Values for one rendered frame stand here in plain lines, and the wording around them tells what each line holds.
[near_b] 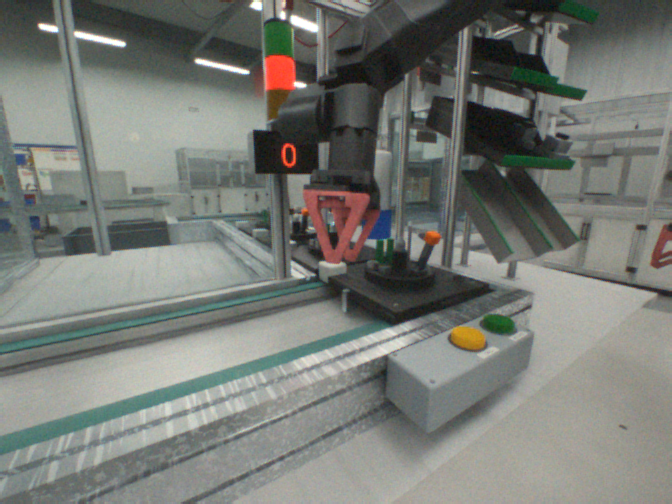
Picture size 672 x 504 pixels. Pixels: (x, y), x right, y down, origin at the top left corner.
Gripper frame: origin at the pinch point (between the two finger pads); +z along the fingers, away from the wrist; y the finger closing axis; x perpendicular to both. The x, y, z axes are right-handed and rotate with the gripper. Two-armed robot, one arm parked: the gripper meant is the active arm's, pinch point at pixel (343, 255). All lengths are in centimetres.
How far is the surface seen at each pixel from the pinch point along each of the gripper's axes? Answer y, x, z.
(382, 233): -116, -6, -9
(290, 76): -10.5, -14.1, -28.8
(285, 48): -8.9, -14.7, -32.6
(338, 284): -19.2, -4.7, 6.5
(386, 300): -12.6, 5.0, 7.1
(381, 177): -110, -8, -36
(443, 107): -41, 13, -37
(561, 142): -42, 40, -30
